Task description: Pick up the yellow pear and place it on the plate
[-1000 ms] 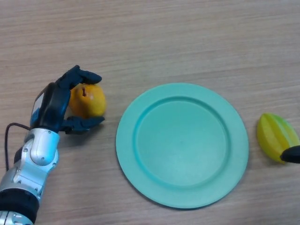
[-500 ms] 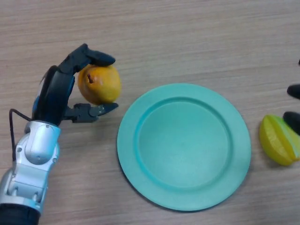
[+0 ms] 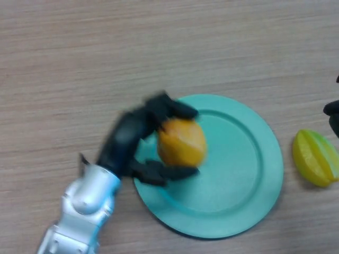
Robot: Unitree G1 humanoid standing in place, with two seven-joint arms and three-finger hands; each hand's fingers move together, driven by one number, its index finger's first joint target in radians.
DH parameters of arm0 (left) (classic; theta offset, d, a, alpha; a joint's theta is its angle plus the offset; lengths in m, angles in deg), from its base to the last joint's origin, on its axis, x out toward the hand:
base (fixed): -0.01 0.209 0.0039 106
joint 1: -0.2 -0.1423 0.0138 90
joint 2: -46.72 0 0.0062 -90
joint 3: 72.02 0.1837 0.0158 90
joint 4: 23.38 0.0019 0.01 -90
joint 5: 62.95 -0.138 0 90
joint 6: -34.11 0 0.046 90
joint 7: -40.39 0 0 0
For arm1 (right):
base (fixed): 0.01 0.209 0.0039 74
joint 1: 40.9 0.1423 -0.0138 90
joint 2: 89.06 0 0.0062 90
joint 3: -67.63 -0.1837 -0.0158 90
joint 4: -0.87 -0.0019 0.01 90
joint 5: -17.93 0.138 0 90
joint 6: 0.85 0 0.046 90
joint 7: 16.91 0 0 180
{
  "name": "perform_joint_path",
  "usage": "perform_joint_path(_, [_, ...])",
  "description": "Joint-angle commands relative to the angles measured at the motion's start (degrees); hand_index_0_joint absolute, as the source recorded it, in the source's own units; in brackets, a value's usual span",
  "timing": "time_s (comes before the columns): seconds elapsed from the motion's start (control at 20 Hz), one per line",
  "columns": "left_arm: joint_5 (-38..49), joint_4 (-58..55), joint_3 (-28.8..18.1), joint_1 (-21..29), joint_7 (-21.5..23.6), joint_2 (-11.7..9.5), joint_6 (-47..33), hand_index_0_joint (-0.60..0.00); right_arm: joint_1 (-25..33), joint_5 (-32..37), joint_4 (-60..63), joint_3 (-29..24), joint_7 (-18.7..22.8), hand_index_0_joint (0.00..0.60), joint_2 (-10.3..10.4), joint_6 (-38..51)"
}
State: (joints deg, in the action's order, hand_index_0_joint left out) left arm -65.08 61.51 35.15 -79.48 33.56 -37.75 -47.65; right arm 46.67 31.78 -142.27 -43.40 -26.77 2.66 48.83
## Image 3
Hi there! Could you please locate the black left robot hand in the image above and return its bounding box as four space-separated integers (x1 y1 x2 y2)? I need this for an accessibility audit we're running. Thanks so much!
95 91 200 187

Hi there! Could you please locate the yellow pear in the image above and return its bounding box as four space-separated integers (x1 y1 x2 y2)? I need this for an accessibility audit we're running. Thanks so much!
157 118 207 168

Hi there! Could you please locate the green round plate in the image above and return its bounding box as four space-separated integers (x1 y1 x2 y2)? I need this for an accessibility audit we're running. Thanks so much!
132 94 284 240

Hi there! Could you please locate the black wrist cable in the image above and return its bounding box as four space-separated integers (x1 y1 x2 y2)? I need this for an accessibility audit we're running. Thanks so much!
78 152 92 175

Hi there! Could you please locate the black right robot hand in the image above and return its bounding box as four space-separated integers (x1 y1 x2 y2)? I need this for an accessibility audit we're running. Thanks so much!
323 74 339 138

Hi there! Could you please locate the yellow-green starfruit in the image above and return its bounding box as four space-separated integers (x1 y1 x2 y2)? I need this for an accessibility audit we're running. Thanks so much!
292 129 339 188

